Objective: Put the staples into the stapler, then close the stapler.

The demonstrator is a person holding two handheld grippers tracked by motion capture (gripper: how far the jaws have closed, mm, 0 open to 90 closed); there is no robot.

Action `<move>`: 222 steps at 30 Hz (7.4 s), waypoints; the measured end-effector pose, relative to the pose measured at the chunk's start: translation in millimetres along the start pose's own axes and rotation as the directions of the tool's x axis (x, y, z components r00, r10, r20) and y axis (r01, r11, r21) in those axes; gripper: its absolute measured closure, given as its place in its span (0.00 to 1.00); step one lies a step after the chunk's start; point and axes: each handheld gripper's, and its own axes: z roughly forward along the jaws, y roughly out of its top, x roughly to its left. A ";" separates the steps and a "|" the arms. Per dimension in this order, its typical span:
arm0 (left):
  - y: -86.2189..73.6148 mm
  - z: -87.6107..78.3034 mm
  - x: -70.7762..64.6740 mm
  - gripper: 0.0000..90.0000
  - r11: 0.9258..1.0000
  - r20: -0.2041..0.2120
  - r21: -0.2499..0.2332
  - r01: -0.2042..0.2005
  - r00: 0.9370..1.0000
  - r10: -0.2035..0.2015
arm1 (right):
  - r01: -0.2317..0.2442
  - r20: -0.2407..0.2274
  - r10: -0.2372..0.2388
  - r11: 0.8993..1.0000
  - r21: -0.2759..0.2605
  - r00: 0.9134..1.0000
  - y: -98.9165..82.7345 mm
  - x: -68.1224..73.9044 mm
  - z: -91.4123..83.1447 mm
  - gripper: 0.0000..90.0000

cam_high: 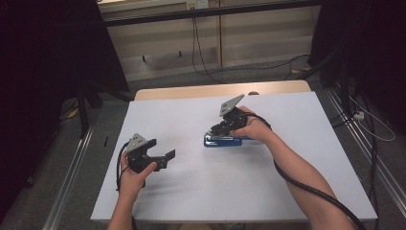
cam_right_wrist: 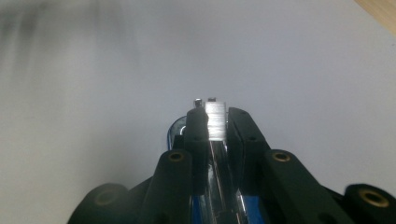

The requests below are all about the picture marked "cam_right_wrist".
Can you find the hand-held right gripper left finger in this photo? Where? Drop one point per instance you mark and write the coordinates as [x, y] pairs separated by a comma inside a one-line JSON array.
[[196, 140]]

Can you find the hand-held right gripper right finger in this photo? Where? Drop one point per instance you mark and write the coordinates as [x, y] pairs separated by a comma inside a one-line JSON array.
[[249, 146]]

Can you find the staple strip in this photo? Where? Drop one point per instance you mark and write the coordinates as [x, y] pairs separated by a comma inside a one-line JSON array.
[[215, 121]]

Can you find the blue stapler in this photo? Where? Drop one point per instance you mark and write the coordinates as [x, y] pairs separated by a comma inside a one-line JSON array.
[[221, 183]]

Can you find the wooden table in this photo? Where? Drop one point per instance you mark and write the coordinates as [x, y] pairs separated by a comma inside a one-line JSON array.
[[384, 11]]

